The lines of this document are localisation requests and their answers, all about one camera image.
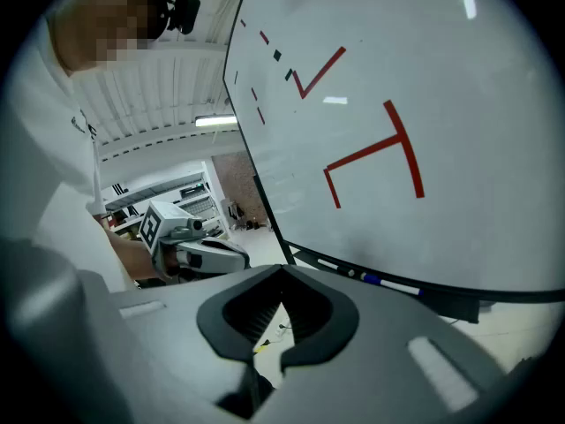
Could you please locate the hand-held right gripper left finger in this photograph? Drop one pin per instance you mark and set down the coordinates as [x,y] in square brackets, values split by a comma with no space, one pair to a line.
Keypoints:
[176,347]

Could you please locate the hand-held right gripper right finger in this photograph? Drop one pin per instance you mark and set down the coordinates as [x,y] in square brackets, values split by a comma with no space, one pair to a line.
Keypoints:
[375,378]

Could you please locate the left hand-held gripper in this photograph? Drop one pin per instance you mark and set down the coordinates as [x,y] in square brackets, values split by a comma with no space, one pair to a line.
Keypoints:
[150,230]

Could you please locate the blue marker pen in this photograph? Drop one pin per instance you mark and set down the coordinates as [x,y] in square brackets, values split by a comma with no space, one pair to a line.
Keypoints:
[397,286]

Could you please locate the black-capped whiteboard marker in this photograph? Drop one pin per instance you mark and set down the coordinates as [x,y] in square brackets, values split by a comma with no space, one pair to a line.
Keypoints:
[327,263]

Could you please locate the person's left forearm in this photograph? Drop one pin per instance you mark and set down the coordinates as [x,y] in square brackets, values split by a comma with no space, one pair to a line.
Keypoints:
[132,259]

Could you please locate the black marker tray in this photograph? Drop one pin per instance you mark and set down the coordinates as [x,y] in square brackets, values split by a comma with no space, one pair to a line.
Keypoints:
[454,309]

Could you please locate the white whiteboard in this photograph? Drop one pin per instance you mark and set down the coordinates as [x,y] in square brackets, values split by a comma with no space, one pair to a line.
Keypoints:
[441,60]

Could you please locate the person's left hand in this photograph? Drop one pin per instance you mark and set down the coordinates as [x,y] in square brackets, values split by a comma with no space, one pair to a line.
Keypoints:
[171,263]

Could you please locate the pile of dark bags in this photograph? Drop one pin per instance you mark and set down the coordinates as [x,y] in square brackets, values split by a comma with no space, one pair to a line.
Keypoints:
[251,224]

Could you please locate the metal shelf rack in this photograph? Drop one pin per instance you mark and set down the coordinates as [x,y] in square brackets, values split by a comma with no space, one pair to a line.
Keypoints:
[198,206]

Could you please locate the yellow floor tape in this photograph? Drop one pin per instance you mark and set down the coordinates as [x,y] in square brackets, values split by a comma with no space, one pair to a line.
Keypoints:
[261,347]

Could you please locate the white power strip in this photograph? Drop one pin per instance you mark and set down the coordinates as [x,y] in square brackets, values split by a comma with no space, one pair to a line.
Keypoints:
[283,327]

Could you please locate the ceiling tube light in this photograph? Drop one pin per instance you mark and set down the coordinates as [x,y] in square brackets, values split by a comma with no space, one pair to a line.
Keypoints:
[216,121]

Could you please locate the black tape strip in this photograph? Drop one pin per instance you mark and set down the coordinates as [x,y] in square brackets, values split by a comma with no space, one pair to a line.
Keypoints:
[288,74]

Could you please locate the large black tape square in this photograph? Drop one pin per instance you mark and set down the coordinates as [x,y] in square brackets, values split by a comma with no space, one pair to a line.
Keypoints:
[277,55]

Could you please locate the white shirt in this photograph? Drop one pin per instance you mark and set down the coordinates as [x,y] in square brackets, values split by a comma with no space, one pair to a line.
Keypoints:
[39,148]

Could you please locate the wide red tape piece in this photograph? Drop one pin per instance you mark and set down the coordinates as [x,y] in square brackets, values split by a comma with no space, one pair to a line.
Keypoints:
[264,37]

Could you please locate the person's head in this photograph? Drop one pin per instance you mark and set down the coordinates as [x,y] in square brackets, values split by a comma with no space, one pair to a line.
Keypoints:
[88,24]

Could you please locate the black head camera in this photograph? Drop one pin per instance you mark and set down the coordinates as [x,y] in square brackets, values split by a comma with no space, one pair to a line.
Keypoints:
[185,11]

